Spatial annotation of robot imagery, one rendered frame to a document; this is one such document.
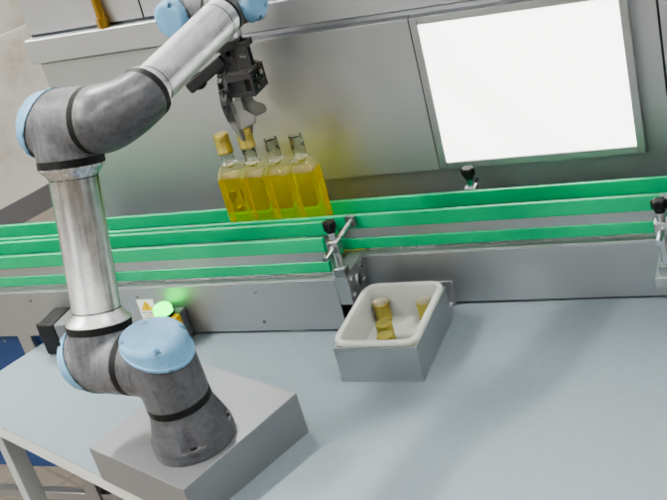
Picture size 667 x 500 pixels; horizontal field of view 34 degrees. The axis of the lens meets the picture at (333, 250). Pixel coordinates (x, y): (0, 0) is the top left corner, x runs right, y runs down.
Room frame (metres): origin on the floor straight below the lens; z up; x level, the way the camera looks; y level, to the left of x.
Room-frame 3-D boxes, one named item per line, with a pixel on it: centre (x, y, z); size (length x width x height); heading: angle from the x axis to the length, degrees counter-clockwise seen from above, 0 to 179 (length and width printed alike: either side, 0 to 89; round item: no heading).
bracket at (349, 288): (2.03, -0.02, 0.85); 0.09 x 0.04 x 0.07; 153
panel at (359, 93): (2.18, -0.26, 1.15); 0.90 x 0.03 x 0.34; 63
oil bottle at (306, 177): (2.16, 0.01, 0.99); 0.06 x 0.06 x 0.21; 63
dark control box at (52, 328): (2.26, 0.65, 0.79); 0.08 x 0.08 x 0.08; 63
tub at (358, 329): (1.87, -0.07, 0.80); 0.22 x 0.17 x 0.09; 153
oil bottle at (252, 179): (2.21, 0.12, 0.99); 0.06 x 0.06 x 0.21; 64
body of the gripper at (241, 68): (2.20, 0.09, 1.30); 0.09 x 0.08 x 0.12; 64
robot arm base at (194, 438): (1.62, 0.33, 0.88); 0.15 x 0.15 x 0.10
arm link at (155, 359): (1.63, 0.34, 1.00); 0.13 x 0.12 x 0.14; 55
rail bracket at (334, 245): (2.01, -0.02, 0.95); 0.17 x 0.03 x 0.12; 153
